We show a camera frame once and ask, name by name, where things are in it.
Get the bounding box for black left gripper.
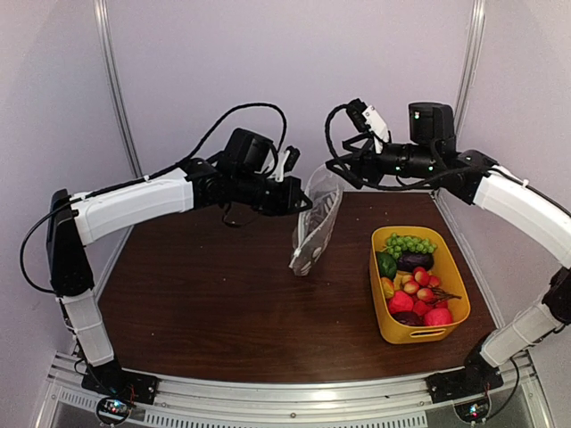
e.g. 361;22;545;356
232;169;313;216

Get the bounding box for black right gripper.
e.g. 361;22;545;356
326;132;438;189

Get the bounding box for clear polka dot zip bag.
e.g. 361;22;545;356
289;166;344;276

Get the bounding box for green toy cucumber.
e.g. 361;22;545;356
308;192;338;230

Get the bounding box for green toy pepper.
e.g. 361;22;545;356
376;251;398;281

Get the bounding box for purple toy eggplant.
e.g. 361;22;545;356
396;251;434;272

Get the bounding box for red toy strawberry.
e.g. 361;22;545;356
387;291;414;315

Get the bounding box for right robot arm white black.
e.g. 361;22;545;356
325;99;570;394

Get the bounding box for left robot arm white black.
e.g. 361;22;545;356
46;128;312;396

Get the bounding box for green toy grapes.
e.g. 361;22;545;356
383;233;437;259

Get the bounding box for yellow plastic basket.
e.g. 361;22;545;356
369;226;471;344

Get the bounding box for dark red toy beet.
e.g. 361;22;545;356
393;311;424;327

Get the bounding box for pink toy fruit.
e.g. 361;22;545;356
424;308;453;327

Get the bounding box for right circuit board with leds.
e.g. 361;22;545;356
454;399;491;424

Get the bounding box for circuit board with leds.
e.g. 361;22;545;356
95;397;133;424
454;399;491;424

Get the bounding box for left circuit board with leds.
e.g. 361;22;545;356
95;397;133;424

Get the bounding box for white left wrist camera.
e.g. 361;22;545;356
270;146;301;182

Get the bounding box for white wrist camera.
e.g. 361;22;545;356
270;146;301;182
346;98;392;154

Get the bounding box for black right camera cable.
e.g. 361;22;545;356
324;103;451;191

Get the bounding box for black camera cable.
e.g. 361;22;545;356
66;103;289;202
324;103;451;191

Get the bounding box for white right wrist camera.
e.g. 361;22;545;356
346;98;392;154

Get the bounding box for black left camera cable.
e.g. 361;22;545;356
66;103;289;202

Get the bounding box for right aluminium frame post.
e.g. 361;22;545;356
430;0;487;197

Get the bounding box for aluminium frame post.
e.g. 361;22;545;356
430;0;487;197
93;0;143;177

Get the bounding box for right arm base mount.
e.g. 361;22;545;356
426;365;504;404

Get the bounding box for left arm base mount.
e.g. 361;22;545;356
81;361;159;405

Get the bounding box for left aluminium frame post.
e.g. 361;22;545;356
93;0;143;177

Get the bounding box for front aluminium rail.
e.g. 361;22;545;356
44;351;550;428

